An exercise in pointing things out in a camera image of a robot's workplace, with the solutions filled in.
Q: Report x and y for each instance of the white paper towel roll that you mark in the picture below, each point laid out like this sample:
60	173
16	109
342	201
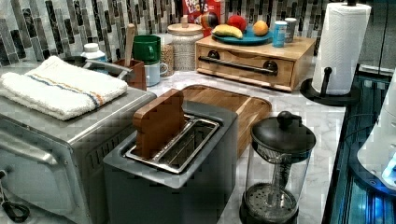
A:
340	44

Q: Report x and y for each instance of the glass jar with wooden lid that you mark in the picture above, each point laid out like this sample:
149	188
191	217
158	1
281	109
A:
184	35

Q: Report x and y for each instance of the grey can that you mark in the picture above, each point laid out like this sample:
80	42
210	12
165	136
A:
289	35

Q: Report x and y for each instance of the brown toy bread slice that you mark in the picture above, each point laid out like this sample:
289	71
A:
158	122

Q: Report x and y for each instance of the wooden cutting board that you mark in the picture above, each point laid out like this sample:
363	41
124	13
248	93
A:
249	109

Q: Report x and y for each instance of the red apple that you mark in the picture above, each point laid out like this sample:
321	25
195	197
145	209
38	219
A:
238	22

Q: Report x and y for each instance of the grey two-slot toaster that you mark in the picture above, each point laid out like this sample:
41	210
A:
195	192

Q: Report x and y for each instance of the white striped folded towel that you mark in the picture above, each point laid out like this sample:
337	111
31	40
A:
60	89

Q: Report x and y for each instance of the brown utensil holder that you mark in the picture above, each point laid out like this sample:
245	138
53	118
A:
138	77

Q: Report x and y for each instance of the black glass french press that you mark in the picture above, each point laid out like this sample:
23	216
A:
277	163

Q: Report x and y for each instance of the orange fruit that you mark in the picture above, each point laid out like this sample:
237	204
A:
260	28

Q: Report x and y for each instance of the light blue mug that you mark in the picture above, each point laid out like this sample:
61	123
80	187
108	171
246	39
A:
153	73

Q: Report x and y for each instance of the red cereal box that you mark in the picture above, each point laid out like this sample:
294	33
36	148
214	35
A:
207	13

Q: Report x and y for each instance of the yellow banana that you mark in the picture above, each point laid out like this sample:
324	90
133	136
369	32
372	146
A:
227	30

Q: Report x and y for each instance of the wooden spoon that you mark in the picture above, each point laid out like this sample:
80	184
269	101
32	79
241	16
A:
129	40

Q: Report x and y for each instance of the metal pan with handle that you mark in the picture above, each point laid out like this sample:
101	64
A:
112	69

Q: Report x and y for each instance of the black paper towel holder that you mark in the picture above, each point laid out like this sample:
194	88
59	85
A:
321	96

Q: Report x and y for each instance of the white pill bottle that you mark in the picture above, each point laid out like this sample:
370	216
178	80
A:
92	52

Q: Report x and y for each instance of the teal plate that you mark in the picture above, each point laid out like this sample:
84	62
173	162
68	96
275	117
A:
248	39

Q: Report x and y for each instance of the silver toaster oven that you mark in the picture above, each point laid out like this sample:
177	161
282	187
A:
57	165

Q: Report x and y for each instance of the blue can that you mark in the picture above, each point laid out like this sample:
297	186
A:
279	34

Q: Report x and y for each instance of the green mug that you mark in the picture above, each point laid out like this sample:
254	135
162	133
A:
147	48

